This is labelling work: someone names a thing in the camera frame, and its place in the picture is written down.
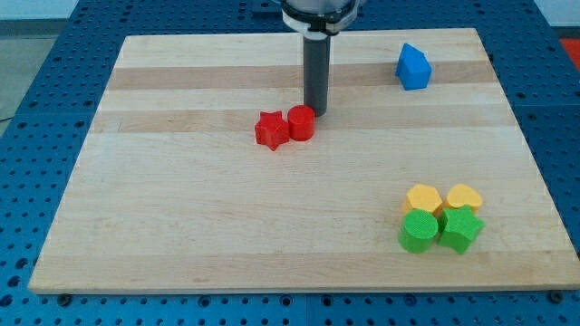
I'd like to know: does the red star block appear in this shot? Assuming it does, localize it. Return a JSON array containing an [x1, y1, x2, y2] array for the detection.
[[255, 110, 290, 151]]

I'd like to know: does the blue cube block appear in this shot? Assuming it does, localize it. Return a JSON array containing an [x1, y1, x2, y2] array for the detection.
[[395, 43, 432, 91]]

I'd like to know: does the green star block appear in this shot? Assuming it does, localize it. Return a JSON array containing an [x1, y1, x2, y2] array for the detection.
[[438, 206, 486, 254]]

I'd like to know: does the red cylinder block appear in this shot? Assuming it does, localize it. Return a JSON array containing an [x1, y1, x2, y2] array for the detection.
[[287, 105, 315, 141]]

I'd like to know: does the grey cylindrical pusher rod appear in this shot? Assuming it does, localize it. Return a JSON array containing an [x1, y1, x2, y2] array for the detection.
[[303, 36, 331, 117]]

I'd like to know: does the wooden board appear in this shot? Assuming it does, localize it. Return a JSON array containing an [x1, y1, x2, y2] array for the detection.
[[29, 28, 579, 295]]

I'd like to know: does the yellow hexagon block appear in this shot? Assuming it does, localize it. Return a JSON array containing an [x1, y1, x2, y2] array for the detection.
[[402, 184, 443, 216]]

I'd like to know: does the green cylinder block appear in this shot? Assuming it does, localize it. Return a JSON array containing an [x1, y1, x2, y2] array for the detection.
[[398, 209, 439, 254]]

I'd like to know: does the yellow heart block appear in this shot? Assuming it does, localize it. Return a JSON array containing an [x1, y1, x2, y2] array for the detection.
[[443, 184, 484, 213]]

